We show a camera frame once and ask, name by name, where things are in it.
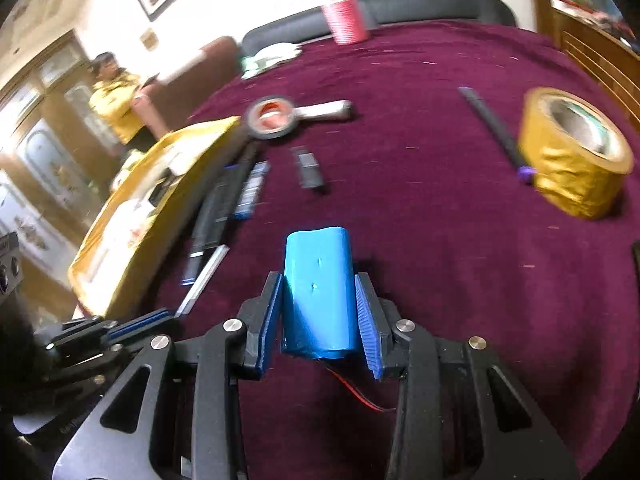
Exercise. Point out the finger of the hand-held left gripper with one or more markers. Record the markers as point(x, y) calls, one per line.
point(85, 367)
point(142, 322)

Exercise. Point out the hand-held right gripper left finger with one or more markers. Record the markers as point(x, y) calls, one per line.
point(270, 325)

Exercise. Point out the maroon velvet tablecloth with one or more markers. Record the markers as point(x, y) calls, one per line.
point(425, 210)

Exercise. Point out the blue labelled pen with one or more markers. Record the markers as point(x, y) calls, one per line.
point(252, 190)

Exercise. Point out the black leather sofa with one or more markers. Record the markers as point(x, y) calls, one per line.
point(425, 5)

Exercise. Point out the yellow tape roll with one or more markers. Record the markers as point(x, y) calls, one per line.
point(570, 180)

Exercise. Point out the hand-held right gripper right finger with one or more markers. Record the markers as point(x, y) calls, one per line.
point(367, 330)

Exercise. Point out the white and green cloth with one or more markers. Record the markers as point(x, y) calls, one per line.
point(270, 57)

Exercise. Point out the black tape roll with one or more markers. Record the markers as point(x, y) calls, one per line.
point(255, 127)

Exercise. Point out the black pen with purple cap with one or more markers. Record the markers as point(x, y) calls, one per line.
point(492, 130)

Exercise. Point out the flat black device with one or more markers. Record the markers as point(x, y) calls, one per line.
point(636, 255)

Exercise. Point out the blue battery pack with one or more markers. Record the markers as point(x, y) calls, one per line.
point(320, 290)

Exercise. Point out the wooden glass panel doors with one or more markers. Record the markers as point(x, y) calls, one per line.
point(40, 160)

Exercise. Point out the brown armchair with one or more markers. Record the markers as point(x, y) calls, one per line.
point(200, 75)

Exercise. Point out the gold wall plaque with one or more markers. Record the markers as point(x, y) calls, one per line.
point(149, 40)

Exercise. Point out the pink sleeved bottle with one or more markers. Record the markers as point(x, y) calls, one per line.
point(345, 15)

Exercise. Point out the wooden cabinet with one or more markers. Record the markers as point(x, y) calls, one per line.
point(590, 45)

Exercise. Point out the small black rectangular device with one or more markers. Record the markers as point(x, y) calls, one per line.
point(307, 167)

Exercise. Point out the small silver tube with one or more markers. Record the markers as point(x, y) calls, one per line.
point(325, 110)

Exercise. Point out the silver pen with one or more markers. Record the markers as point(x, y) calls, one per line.
point(202, 280)

